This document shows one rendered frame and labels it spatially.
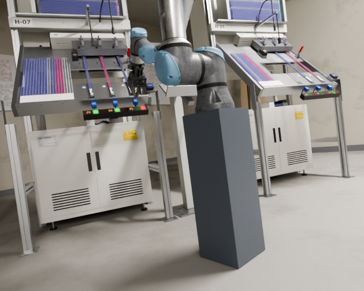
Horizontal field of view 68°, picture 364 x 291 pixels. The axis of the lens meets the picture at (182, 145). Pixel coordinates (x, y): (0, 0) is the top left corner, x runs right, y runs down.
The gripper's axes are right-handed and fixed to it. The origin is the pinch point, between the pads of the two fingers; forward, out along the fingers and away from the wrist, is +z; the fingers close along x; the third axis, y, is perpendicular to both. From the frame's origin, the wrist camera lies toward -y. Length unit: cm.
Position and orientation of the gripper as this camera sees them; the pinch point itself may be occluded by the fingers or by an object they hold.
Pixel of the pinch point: (135, 94)
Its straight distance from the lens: 150.8
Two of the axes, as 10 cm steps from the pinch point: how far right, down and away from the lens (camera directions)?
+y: 3.4, 6.7, -6.6
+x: 9.3, -1.3, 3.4
